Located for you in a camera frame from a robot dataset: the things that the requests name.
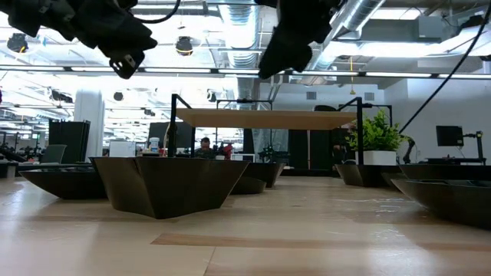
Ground black leaf-shaped mini plate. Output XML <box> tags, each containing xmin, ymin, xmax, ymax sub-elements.
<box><xmin>18</xmin><ymin>169</ymin><xmax>108</xmax><ymax>201</ymax></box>
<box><xmin>390</xmin><ymin>178</ymin><xmax>491</xmax><ymax>232</ymax></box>
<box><xmin>381</xmin><ymin>171</ymin><xmax>410</xmax><ymax>189</ymax></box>

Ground grey office chair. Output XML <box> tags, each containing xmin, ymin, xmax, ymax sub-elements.
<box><xmin>41</xmin><ymin>144</ymin><xmax>68</xmax><ymax>165</ymax></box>

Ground black cabinet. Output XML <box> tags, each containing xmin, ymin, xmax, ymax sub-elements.
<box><xmin>48</xmin><ymin>120</ymin><xmax>91</xmax><ymax>165</ymax></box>

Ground silver slanted ventilation duct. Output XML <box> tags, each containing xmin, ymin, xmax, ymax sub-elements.
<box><xmin>306</xmin><ymin>0</ymin><xmax>387</xmax><ymax>76</ymax></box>

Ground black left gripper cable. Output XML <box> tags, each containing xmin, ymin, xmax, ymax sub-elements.
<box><xmin>130</xmin><ymin>0</ymin><xmax>182</xmax><ymax>25</ymax></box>

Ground silver ribbed ventilation duct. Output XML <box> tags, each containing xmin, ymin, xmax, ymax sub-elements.
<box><xmin>217</xmin><ymin>0</ymin><xmax>262</xmax><ymax>101</ymax></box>

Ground bright ceiling light panel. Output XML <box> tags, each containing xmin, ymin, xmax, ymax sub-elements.
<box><xmin>325</xmin><ymin>40</ymin><xmax>438</xmax><ymax>59</ymax></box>

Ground large dark screen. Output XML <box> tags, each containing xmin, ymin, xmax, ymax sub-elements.
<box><xmin>148</xmin><ymin>121</ymin><xmax>195</xmax><ymax>150</ymax></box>

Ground yellow hanging cord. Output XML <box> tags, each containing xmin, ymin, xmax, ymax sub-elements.
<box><xmin>348</xmin><ymin>57</ymin><xmax>356</xmax><ymax>96</ymax></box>

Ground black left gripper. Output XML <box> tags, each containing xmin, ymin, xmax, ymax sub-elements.
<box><xmin>68</xmin><ymin>0</ymin><xmax>158</xmax><ymax>58</ymax></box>

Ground person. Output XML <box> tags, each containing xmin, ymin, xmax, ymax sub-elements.
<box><xmin>193</xmin><ymin>136</ymin><xmax>217</xmax><ymax>159</ymax></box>

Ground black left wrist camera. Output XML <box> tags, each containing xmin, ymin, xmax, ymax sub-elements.
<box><xmin>108</xmin><ymin>50</ymin><xmax>147</xmax><ymax>81</ymax></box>

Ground background robot stations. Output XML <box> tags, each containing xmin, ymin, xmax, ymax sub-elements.
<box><xmin>0</xmin><ymin>132</ymin><xmax>43</xmax><ymax>164</ymax></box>

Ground small black monitor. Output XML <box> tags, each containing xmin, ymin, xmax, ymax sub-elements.
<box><xmin>436</xmin><ymin>125</ymin><xmax>464</xmax><ymax>147</ymax></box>

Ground green plant in white pot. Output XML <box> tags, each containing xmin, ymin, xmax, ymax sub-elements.
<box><xmin>344</xmin><ymin>109</ymin><xmax>410</xmax><ymax>166</ymax></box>

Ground black partition panel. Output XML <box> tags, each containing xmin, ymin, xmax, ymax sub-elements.
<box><xmin>309</xmin><ymin>129</ymin><xmax>334</xmax><ymax>169</ymax></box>
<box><xmin>288</xmin><ymin>129</ymin><xmax>309</xmax><ymax>169</ymax></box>

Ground dark background desk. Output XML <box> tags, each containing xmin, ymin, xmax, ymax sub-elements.
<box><xmin>425</xmin><ymin>156</ymin><xmax>487</xmax><ymax>166</ymax></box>

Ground black square mini plate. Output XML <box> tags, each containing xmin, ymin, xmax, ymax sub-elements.
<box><xmin>334</xmin><ymin>163</ymin><xmax>389</xmax><ymax>189</ymax></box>
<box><xmin>241</xmin><ymin>162</ymin><xmax>287</xmax><ymax>189</ymax></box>
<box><xmin>91</xmin><ymin>156</ymin><xmax>251</xmax><ymax>220</ymax></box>
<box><xmin>397</xmin><ymin>163</ymin><xmax>491</xmax><ymax>182</ymax></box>

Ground white building column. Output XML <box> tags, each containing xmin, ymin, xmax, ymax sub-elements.
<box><xmin>73</xmin><ymin>88</ymin><xmax>106</xmax><ymax>164</ymax></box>

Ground white board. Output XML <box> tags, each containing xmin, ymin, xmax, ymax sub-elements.
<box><xmin>109</xmin><ymin>140</ymin><xmax>137</xmax><ymax>158</ymax></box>

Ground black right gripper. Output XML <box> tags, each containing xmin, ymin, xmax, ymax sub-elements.
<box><xmin>258</xmin><ymin>0</ymin><xmax>342</xmax><ymax>81</ymax></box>

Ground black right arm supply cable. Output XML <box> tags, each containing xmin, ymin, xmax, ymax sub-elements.
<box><xmin>398</xmin><ymin>3</ymin><xmax>491</xmax><ymax>165</ymax></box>

